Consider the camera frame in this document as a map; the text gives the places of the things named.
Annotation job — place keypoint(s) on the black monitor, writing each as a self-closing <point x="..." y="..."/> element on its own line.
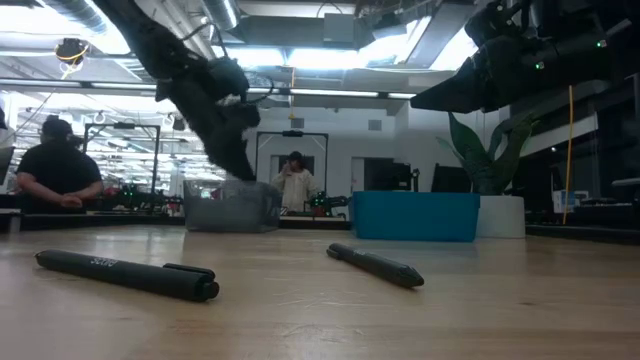
<point x="385" y="175"/>
<point x="450" y="180"/>

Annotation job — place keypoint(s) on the background robot with green lights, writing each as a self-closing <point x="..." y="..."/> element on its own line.
<point x="327" y="202"/>

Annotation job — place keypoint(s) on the black pen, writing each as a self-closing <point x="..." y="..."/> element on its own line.
<point x="125" y="274"/>
<point x="380" y="265"/>

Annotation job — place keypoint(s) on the ceiling light strip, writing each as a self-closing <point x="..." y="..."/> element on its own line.
<point x="325" y="92"/>

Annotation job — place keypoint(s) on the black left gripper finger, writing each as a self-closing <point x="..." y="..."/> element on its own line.
<point x="240" y="145"/>
<point x="217" y="145"/>

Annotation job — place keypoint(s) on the white plant pot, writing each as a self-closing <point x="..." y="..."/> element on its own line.
<point x="502" y="217"/>

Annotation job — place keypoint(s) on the ceiling light panel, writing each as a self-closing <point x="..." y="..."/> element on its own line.
<point x="320" y="59"/>

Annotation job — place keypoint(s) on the grey hanging sign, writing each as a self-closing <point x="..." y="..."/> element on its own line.
<point x="297" y="123"/>

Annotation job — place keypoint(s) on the black aluminium table frame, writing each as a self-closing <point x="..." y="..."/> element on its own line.
<point x="100" y="221"/>

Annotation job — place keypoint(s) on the green snake plant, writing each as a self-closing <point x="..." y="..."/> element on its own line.
<point x="467" y="150"/>

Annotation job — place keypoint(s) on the grey translucent plastic bin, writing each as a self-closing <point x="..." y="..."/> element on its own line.
<point x="235" y="210"/>

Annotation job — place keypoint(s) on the blue plastic tray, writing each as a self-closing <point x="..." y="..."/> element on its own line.
<point x="415" y="217"/>

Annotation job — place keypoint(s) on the silver ceiling duct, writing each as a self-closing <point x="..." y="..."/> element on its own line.
<point x="222" y="12"/>

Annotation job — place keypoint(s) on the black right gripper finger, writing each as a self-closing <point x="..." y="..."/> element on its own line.
<point x="450" y="100"/>
<point x="480" y="75"/>

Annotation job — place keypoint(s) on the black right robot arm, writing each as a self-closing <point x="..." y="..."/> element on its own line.
<point x="500" y="20"/>

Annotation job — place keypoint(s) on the black metal gantry frame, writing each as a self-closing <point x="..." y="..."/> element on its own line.
<point x="86" y="160"/>
<point x="292" y="133"/>

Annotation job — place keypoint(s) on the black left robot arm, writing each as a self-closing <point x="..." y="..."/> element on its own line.
<point x="145" y="35"/>

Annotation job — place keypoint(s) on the white box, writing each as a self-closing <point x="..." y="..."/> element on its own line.
<point x="562" y="200"/>

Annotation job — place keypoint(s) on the person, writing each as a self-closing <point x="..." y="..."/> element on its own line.
<point x="296" y="190"/>
<point x="57" y="175"/>

